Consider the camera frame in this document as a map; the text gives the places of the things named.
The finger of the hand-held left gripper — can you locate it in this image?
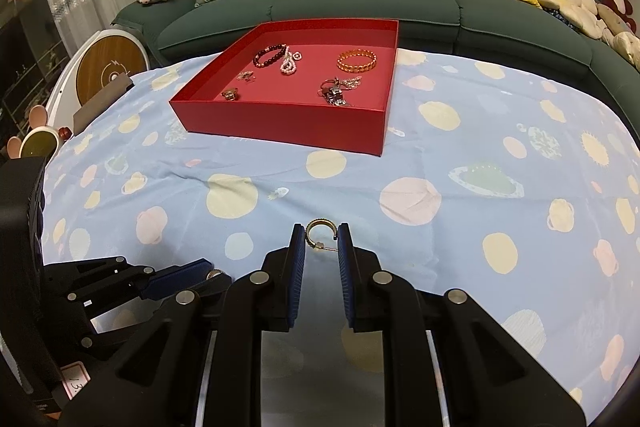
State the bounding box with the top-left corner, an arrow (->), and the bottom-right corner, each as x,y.
75,275 -> 233,358
42,256 -> 214,304

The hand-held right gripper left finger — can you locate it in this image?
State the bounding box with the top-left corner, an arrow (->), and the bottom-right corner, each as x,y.
60,223 -> 307,427

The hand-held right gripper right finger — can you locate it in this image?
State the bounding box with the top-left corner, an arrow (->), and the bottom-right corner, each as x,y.
337,222 -> 588,427

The red cardboard box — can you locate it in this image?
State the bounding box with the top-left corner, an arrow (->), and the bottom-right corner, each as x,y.
168,18 -> 401,156

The silver wristwatch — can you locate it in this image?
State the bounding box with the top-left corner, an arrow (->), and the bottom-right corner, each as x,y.
316,76 -> 363,108

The pearl bracelet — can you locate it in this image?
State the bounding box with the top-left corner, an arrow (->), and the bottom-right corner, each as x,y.
278,46 -> 304,76

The gold cuff bangle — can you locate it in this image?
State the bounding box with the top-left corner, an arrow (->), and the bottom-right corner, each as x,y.
336,48 -> 377,74

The dark bead bracelet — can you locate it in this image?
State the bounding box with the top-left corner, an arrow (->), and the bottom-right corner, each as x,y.
252,43 -> 289,69

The brown flat box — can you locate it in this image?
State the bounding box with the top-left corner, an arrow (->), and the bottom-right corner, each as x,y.
72,77 -> 135,135

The blue planet print tablecloth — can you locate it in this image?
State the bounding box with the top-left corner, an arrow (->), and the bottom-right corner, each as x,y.
37,47 -> 640,427

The dark display shelf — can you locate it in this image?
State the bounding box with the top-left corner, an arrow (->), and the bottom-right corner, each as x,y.
0,22 -> 71,128

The white machine with wooden disc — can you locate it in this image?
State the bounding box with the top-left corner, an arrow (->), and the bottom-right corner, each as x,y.
45,29 -> 151,128

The green sofa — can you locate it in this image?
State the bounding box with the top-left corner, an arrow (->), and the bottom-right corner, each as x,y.
112,0 -> 640,128

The cream satin pillow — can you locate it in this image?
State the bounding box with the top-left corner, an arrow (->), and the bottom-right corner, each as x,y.
602,29 -> 640,68

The tan pillow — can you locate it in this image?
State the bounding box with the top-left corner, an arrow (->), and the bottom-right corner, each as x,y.
597,3 -> 636,35

